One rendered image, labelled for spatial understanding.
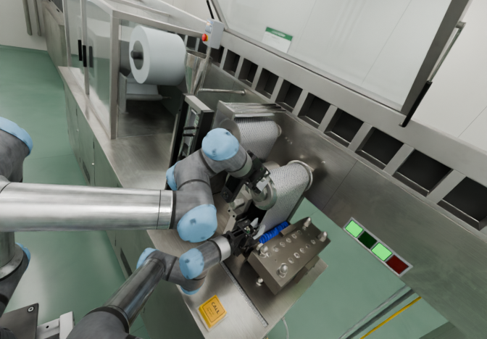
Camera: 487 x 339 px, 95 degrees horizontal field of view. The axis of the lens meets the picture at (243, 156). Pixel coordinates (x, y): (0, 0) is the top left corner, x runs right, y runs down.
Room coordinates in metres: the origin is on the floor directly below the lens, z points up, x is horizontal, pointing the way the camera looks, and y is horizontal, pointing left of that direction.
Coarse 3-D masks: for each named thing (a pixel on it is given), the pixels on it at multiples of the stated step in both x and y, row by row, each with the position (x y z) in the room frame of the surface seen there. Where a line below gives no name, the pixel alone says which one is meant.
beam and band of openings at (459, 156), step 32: (160, 0) 2.12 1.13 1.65; (224, 32) 1.46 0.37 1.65; (224, 64) 1.42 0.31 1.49; (256, 64) 1.36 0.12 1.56; (288, 64) 1.14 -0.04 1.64; (288, 96) 1.19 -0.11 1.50; (320, 96) 1.01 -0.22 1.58; (352, 96) 0.94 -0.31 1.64; (320, 128) 0.97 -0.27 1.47; (352, 128) 0.97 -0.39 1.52; (384, 128) 0.84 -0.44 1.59; (416, 128) 0.79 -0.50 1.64; (384, 160) 0.86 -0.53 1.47; (416, 160) 0.81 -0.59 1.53; (448, 160) 0.71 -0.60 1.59; (480, 160) 0.68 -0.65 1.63; (416, 192) 0.72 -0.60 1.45; (448, 192) 0.68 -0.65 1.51; (480, 192) 0.70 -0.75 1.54; (480, 224) 0.64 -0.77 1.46
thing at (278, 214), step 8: (288, 200) 0.75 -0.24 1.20; (296, 200) 0.82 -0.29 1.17; (272, 208) 0.66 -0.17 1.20; (280, 208) 0.72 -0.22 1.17; (288, 208) 0.79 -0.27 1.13; (272, 216) 0.69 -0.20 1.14; (280, 216) 0.76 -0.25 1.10; (264, 224) 0.66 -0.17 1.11; (272, 224) 0.73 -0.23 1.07; (264, 232) 0.70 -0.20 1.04
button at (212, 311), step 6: (210, 300) 0.42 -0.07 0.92; (216, 300) 0.42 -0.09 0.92; (204, 306) 0.39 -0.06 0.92; (210, 306) 0.40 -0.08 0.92; (216, 306) 0.40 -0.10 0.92; (222, 306) 0.41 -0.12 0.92; (204, 312) 0.37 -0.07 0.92; (210, 312) 0.38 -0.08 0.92; (216, 312) 0.39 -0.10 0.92; (222, 312) 0.39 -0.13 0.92; (204, 318) 0.36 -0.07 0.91; (210, 318) 0.37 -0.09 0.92; (216, 318) 0.37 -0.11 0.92; (210, 324) 0.35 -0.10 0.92
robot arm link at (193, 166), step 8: (200, 152) 0.44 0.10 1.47; (184, 160) 0.43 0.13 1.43; (192, 160) 0.43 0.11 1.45; (200, 160) 0.43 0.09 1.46; (176, 168) 0.42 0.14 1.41; (184, 168) 0.41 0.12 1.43; (192, 168) 0.41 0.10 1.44; (200, 168) 0.42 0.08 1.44; (208, 168) 0.42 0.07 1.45; (168, 176) 0.40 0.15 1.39; (176, 176) 0.40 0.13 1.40; (184, 176) 0.38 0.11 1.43; (192, 176) 0.38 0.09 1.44; (200, 176) 0.39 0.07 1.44; (208, 176) 0.42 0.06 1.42; (168, 184) 0.40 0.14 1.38; (176, 184) 0.40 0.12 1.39
